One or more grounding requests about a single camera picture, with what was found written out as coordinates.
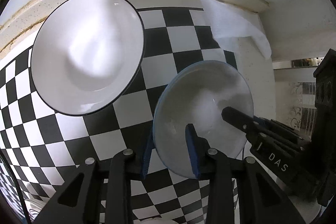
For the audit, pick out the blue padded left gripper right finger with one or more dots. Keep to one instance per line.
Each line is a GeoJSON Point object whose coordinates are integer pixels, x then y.
{"type": "Point", "coordinates": [198, 152]}

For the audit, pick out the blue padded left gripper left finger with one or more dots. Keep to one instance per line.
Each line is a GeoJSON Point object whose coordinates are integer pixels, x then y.
{"type": "Point", "coordinates": [147, 154]}

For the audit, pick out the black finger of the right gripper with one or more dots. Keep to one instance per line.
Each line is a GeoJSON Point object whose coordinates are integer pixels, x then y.
{"type": "Point", "coordinates": [244, 121]}

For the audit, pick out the white bowl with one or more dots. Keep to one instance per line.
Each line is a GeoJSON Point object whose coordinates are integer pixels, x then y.
{"type": "Point", "coordinates": [86, 54]}
{"type": "Point", "coordinates": [158, 221]}
{"type": "Point", "coordinates": [197, 95]}

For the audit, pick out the white bowl back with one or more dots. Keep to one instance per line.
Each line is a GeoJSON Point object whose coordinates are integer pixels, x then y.
{"type": "Point", "coordinates": [86, 54]}

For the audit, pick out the black white checkered mat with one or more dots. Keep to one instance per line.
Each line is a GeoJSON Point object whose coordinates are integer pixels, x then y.
{"type": "Point", "coordinates": [44, 147]}

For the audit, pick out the white cloth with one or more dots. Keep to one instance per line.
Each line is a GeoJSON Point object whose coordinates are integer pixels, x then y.
{"type": "Point", "coordinates": [229, 23]}

